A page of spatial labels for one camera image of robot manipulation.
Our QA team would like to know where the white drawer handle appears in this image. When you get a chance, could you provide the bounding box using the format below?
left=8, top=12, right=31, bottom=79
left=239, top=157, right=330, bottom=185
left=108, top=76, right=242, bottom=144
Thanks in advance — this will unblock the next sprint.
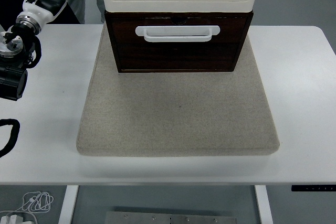
left=135, top=25, right=221, bottom=43

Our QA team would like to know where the black table control panel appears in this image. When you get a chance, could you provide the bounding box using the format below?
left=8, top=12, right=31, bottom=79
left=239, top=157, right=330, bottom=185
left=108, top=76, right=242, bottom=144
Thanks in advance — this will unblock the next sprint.
left=290, top=185, right=336, bottom=193

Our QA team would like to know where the beige fabric mat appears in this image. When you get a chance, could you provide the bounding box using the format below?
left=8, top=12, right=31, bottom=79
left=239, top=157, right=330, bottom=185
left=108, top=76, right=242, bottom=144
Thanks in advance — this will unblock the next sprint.
left=76, top=24, right=280, bottom=158

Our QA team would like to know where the dark brown wooden drawer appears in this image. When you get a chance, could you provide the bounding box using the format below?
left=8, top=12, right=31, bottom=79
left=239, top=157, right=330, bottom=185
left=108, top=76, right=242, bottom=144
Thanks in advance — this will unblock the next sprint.
left=110, top=16, right=249, bottom=44

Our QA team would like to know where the white table leg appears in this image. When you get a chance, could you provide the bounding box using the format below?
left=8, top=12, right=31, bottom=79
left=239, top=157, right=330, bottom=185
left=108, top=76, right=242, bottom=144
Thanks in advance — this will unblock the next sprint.
left=254, top=185, right=274, bottom=224
left=58, top=185, right=79, bottom=224

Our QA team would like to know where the white power adapter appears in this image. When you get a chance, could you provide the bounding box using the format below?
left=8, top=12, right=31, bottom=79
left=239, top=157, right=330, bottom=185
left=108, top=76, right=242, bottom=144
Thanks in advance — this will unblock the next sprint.
left=1, top=215, right=25, bottom=224

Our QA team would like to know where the dark brown wooden drawer housing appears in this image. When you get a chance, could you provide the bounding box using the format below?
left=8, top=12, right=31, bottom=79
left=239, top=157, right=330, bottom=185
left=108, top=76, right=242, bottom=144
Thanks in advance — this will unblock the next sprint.
left=104, top=10, right=254, bottom=73

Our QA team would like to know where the white coiled cable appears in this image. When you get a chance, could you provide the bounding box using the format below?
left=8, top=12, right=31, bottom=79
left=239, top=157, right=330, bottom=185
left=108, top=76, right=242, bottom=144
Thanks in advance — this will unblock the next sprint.
left=0, top=191, right=55, bottom=224

